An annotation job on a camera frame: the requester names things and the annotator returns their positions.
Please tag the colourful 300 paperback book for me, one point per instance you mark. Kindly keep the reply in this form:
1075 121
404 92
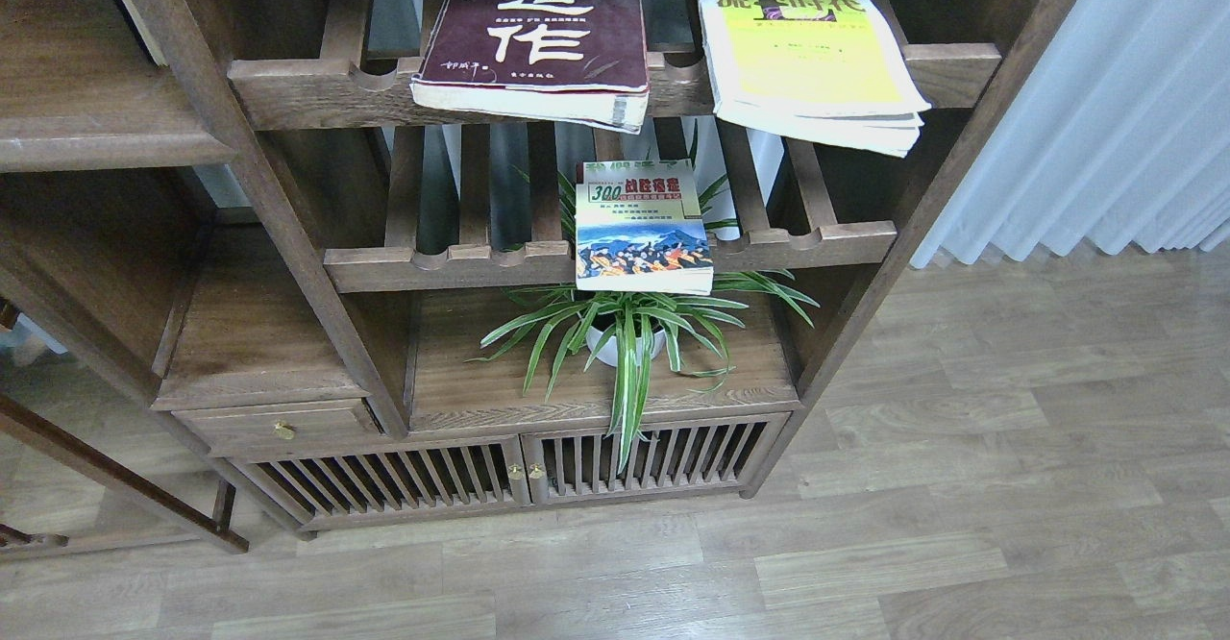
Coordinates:
639 228

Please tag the white plant pot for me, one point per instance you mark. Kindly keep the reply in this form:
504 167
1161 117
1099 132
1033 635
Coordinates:
604 346

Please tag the green spider plant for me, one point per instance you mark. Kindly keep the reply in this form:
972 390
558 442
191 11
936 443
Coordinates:
558 316

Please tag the right slatted cabinet door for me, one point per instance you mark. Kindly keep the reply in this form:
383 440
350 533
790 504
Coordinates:
669 458

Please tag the slatted cabinet door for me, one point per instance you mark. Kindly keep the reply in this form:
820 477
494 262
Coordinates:
669 458
377 486

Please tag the dark wooden bookshelf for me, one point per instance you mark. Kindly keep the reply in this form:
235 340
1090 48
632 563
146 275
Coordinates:
222 203

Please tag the left slatted cabinet door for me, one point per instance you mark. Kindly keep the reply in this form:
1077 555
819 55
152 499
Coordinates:
377 486

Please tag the maroon book white characters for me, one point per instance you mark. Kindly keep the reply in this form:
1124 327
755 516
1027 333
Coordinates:
582 61

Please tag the wooden drawer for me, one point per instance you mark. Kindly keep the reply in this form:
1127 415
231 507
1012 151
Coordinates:
251 426

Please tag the yellow green cover book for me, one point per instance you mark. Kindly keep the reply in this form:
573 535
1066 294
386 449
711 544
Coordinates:
826 71

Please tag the brass drawer knob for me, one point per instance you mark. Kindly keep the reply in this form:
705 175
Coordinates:
283 430

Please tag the white pleated curtain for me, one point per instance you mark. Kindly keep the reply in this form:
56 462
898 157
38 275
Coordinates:
1118 138

